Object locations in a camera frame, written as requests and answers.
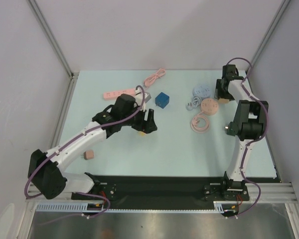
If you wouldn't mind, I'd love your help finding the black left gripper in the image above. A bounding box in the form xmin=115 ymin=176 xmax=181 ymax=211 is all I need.
xmin=122 ymin=104 xmax=157 ymax=134

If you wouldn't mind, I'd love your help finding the pink round power strip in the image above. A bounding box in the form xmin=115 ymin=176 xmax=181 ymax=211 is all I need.
xmin=190 ymin=98 xmax=219 ymax=133

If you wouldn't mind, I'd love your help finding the beige cube socket adapter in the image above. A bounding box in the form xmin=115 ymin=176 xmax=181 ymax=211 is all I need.
xmin=218 ymin=98 xmax=230 ymax=104

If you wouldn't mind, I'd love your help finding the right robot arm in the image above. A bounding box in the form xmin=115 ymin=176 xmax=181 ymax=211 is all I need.
xmin=215 ymin=63 xmax=269 ymax=200

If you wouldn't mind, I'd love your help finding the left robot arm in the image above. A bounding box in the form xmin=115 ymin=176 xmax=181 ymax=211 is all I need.
xmin=28 ymin=93 xmax=157 ymax=200

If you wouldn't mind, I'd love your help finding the light blue round power strip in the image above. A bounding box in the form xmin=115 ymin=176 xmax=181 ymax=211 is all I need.
xmin=186 ymin=84 xmax=211 ymax=111

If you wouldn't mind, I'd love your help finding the blue cube socket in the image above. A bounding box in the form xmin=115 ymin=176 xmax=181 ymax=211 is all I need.
xmin=155 ymin=92 xmax=170 ymax=109

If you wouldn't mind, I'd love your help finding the dark green cube socket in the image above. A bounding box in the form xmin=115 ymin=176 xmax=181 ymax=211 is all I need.
xmin=225 ymin=121 xmax=238 ymax=136

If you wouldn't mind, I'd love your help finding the pink long power strip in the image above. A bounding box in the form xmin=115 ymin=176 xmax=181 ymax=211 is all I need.
xmin=103 ymin=68 xmax=166 ymax=101

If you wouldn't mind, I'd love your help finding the pink cube adapter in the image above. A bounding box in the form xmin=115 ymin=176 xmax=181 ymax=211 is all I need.
xmin=83 ymin=150 xmax=94 ymax=160

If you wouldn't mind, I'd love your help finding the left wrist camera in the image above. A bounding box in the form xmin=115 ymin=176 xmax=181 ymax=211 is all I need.
xmin=134 ymin=89 xmax=151 ymax=111

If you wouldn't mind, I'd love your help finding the aluminium frame rail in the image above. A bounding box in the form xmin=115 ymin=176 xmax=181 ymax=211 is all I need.
xmin=24 ymin=183 xmax=296 ymax=205

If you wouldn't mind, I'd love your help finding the white cable duct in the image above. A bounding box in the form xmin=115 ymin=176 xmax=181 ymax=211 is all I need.
xmin=36 ymin=202 xmax=104 ymax=213

